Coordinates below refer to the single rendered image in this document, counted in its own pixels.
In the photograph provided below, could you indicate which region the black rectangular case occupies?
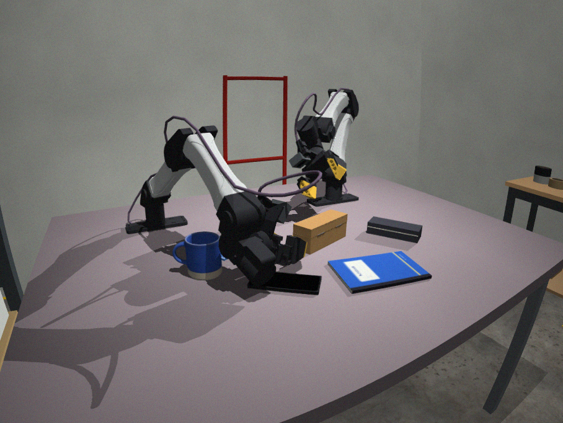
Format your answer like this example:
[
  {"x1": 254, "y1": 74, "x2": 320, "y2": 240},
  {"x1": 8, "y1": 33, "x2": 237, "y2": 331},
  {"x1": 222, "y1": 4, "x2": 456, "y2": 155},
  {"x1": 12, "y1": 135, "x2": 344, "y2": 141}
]
[{"x1": 366, "y1": 216, "x2": 422, "y2": 243}]

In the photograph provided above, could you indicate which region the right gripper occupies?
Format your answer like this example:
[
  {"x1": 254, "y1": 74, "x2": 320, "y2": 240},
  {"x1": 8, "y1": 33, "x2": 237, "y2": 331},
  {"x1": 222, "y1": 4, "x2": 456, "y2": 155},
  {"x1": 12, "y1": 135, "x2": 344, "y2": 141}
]
[{"x1": 257, "y1": 231, "x2": 307, "y2": 265}]

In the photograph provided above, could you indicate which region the blue notebook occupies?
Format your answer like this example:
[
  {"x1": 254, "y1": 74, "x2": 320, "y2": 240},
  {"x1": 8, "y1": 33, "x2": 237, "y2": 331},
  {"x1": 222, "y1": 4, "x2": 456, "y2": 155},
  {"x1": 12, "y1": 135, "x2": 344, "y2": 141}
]
[{"x1": 328, "y1": 251, "x2": 432, "y2": 294}]

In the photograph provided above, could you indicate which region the blue ceramic mug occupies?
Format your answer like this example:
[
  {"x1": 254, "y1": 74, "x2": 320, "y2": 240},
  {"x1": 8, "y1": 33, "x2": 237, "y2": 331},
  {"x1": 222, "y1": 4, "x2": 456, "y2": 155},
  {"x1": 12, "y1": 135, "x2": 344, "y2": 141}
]
[{"x1": 172, "y1": 231, "x2": 222, "y2": 280}]

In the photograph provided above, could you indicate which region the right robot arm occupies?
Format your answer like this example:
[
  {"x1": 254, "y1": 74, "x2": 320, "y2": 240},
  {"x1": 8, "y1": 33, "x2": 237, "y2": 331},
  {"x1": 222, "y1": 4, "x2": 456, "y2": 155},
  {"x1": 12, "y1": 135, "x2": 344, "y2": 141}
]
[{"x1": 126, "y1": 125, "x2": 291, "y2": 287}]

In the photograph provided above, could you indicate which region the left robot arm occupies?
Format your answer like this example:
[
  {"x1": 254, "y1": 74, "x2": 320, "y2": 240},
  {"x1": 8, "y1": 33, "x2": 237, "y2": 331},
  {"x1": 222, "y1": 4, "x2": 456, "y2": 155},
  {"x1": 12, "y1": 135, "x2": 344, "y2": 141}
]
[{"x1": 289, "y1": 89, "x2": 359, "y2": 207}]

